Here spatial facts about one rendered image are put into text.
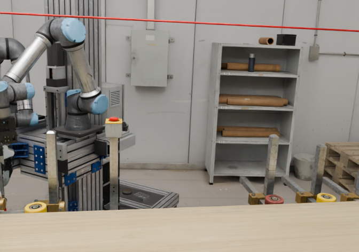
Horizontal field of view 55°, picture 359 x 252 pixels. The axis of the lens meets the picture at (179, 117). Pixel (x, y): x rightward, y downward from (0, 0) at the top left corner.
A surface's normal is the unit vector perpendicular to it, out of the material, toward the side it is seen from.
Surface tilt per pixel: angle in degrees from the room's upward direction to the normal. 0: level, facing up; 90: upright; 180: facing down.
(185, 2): 90
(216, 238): 0
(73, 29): 83
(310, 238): 0
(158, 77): 90
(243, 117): 90
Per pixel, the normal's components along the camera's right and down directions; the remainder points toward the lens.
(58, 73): 0.90, 0.14
